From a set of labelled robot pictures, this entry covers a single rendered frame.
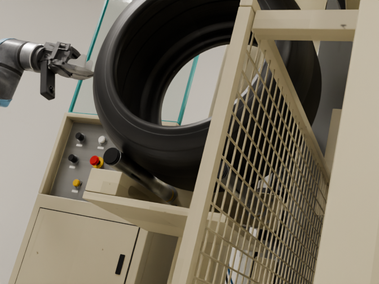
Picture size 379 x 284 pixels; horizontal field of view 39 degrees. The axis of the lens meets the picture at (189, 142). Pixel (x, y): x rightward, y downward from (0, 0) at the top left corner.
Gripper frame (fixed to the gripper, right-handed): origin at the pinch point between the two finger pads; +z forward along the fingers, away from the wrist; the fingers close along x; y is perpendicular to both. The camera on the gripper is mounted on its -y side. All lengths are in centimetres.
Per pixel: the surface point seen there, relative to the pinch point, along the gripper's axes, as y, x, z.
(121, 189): -29.5, -7.5, 29.7
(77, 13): 123, 190, -203
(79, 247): -47, 60, -22
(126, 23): 11.5, -12.5, 14.8
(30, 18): 103, 173, -230
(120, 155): -22.0, -8.4, 26.3
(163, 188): -22.4, 17.5, 26.5
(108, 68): -1.8, -12.3, 15.0
